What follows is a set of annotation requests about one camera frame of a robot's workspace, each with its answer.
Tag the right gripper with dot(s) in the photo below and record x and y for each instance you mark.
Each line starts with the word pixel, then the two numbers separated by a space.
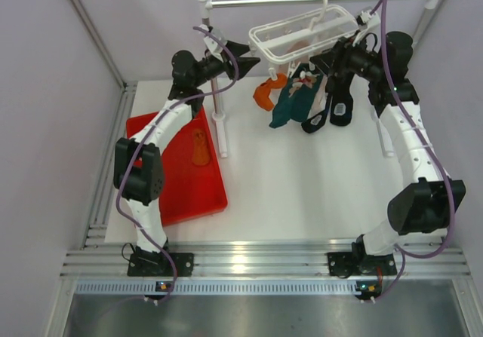
pixel 339 55

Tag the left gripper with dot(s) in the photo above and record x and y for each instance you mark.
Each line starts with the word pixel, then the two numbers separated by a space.
pixel 244 62

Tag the green christmas sock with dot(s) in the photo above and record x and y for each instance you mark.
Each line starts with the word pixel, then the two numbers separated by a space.
pixel 303 88

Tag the white clip sock hanger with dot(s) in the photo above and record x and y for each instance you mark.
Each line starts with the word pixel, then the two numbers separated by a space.
pixel 284 41

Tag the orange sock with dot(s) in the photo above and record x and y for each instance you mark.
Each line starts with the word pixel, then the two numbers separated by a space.
pixel 201 155
pixel 263 91

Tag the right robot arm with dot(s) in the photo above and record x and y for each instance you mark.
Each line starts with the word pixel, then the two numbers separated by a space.
pixel 430 197

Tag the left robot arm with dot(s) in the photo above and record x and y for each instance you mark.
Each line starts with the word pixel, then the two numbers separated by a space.
pixel 138 172

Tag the metal clothes rack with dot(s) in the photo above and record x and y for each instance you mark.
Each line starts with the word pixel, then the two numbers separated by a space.
pixel 206 6

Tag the red plastic tray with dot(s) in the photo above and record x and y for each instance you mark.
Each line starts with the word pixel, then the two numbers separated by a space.
pixel 190 191

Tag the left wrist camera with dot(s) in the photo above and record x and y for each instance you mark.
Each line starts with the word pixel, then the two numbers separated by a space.
pixel 213 39

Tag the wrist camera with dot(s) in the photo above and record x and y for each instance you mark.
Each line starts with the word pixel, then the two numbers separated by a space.
pixel 367 19
pixel 213 39

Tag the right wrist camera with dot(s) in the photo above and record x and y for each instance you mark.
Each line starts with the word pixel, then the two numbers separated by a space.
pixel 367 19

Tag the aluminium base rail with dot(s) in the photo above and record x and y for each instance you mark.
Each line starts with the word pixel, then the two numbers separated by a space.
pixel 243 259

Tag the perforated cable duct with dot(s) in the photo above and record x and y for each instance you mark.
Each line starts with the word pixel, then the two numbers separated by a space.
pixel 227 287

